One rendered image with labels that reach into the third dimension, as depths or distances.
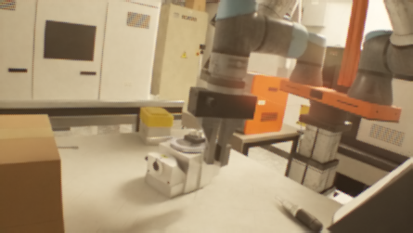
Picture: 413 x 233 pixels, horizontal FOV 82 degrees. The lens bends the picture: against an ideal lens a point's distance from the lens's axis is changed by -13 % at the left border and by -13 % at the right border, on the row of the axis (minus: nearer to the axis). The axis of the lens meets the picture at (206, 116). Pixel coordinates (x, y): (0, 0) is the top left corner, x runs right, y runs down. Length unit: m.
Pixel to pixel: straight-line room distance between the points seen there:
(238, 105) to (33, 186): 0.37
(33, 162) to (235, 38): 0.37
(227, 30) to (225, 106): 0.14
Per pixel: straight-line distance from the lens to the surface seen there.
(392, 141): 2.03
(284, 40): 0.54
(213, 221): 0.55
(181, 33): 4.61
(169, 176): 0.58
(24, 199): 0.39
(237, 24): 0.50
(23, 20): 1.25
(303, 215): 0.60
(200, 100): 0.49
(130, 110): 1.07
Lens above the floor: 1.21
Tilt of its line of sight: 13 degrees down
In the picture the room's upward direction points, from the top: 9 degrees clockwise
